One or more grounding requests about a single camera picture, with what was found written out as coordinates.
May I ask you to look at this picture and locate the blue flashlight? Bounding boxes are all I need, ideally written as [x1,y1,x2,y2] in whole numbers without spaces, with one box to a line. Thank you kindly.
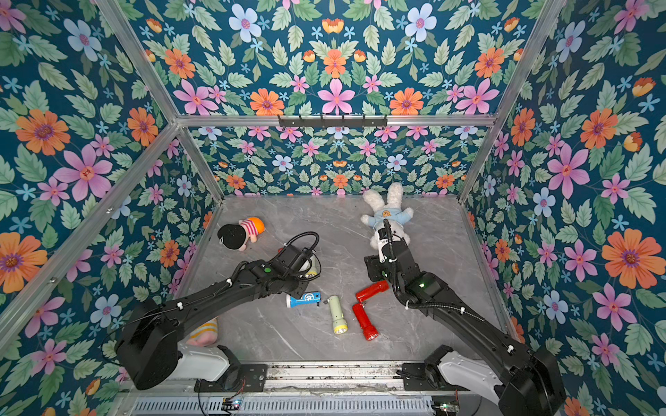
[286,291,322,309]

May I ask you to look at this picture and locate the red flashlight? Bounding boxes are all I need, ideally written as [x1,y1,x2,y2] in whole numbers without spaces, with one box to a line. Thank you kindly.
[356,280,390,303]
[352,303,379,341]

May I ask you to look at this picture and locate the pale green flashlight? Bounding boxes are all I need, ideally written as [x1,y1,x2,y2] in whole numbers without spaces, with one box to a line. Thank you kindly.
[305,263,320,278]
[327,295,349,335]

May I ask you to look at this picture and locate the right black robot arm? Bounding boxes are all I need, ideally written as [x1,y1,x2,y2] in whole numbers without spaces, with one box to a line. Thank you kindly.
[364,241,566,415]

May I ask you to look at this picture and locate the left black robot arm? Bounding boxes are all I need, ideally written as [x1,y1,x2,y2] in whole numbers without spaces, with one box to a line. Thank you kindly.
[116,244,315,391]

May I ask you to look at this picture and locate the white bunny plush blue shirt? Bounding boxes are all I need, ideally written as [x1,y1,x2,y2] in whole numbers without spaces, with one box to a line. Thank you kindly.
[361,183,414,250]

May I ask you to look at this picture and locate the black-haired striped plush doll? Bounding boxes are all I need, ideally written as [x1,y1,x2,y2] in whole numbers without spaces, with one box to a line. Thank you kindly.
[217,217,265,251]

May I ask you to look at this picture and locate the pink pig plush striped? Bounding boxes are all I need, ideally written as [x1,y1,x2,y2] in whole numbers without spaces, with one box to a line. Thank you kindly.
[187,317,219,347]

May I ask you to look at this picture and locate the white vent grille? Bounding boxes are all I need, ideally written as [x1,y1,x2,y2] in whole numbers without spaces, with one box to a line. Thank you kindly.
[131,396,435,415]

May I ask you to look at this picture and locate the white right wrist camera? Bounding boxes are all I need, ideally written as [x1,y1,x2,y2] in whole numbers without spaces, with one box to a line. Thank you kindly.
[377,239,390,263]

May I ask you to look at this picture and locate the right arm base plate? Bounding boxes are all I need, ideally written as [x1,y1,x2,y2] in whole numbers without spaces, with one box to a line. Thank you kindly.
[395,362,465,392]

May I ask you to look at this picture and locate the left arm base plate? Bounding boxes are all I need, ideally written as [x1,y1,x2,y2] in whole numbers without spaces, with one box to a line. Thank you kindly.
[194,364,268,393]

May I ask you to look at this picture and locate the black hook rail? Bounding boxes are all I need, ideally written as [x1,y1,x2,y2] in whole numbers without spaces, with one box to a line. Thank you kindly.
[277,115,389,128]

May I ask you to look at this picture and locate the aluminium frame corner post left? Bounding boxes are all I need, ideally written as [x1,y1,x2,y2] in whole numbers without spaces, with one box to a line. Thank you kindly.
[97,1,224,206]

